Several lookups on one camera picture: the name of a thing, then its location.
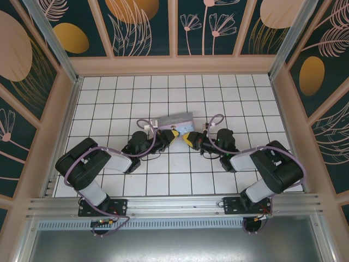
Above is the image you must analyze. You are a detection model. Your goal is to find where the pastel cartoon tin box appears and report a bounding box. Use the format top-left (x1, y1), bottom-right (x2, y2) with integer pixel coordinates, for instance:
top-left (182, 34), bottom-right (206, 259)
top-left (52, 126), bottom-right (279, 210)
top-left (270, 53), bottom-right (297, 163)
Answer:
top-left (157, 111), bottom-right (195, 135)

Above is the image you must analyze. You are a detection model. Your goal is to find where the grey metal sheet panel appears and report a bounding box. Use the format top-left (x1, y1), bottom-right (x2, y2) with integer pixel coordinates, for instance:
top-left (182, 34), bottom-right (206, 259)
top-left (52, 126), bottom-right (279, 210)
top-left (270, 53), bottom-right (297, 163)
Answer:
top-left (26, 229), bottom-right (325, 262)

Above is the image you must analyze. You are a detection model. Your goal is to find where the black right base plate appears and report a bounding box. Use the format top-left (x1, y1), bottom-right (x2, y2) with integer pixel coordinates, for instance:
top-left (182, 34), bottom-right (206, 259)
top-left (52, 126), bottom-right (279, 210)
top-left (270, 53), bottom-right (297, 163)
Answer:
top-left (222, 195), bottom-right (273, 215)

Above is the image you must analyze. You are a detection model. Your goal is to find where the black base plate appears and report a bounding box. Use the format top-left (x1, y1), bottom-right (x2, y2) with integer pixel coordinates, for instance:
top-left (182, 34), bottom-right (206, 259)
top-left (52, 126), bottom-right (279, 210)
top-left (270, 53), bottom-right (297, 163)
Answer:
top-left (78, 198), bottom-right (129, 218)
top-left (222, 195), bottom-right (273, 215)

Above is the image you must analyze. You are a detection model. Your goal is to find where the aluminium mounting rail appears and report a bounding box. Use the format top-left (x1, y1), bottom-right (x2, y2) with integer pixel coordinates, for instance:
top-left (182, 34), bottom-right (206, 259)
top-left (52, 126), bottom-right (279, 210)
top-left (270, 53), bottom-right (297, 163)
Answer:
top-left (26, 193), bottom-right (324, 219)

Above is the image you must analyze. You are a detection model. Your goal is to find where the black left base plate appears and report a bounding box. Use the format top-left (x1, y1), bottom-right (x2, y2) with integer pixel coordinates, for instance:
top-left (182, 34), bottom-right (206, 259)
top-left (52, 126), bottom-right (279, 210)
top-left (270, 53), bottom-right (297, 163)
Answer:
top-left (78, 198), bottom-right (129, 218)

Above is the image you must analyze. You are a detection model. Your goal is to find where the aluminium side rail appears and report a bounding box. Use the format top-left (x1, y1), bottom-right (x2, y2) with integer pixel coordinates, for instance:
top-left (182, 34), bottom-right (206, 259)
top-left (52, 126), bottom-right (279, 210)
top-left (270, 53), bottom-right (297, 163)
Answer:
top-left (40, 77), bottom-right (84, 198)

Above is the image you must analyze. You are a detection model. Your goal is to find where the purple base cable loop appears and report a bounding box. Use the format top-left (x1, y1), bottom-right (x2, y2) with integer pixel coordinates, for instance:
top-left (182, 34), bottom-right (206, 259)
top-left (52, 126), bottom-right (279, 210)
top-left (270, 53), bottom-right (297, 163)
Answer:
top-left (81, 204), bottom-right (132, 237)

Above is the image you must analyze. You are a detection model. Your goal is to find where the grey slotted cable duct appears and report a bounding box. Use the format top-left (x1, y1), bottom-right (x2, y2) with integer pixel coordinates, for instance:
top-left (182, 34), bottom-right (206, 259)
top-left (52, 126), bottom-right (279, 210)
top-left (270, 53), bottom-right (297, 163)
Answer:
top-left (37, 220), bottom-right (245, 230)

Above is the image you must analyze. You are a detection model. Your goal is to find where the aluminium corner post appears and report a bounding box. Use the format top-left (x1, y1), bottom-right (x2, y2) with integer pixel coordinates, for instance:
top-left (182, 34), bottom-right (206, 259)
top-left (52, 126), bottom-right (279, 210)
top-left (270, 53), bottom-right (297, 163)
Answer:
top-left (21, 0), bottom-right (84, 84)
top-left (268, 0), bottom-right (328, 80)

